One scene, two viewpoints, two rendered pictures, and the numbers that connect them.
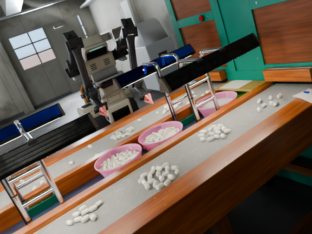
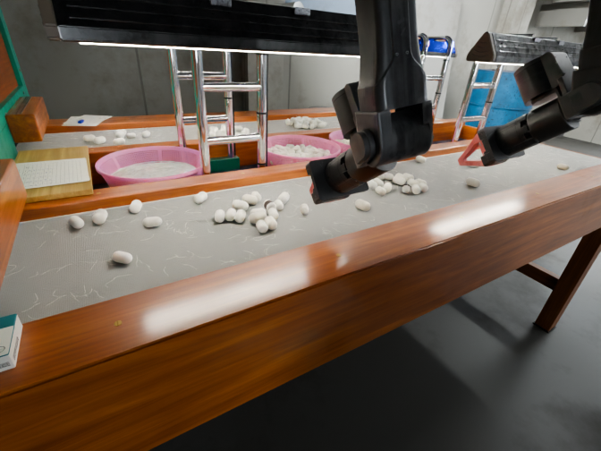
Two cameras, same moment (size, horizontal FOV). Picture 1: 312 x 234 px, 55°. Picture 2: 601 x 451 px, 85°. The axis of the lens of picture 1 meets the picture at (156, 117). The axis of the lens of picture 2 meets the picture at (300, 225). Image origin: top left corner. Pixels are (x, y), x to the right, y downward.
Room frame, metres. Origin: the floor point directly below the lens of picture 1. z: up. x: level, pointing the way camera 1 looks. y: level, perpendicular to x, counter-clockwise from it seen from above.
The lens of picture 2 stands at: (2.63, -0.10, 1.06)
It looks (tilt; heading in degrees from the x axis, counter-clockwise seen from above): 29 degrees down; 173
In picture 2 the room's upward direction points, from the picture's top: 4 degrees clockwise
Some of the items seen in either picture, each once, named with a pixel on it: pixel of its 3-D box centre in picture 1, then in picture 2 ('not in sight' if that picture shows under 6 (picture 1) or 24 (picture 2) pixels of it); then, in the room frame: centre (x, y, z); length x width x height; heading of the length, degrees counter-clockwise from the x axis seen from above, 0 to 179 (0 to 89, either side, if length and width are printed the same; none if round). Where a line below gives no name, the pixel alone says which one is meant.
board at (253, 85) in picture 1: (239, 85); (52, 170); (1.87, -0.59, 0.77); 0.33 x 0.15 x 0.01; 25
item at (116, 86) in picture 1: (155, 65); (258, 27); (1.96, -0.12, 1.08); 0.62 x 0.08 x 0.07; 115
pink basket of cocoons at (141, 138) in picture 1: (162, 139); (299, 158); (1.59, 0.01, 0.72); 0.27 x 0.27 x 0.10
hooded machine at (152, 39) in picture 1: (155, 55); not in sight; (5.85, -0.41, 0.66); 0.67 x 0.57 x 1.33; 21
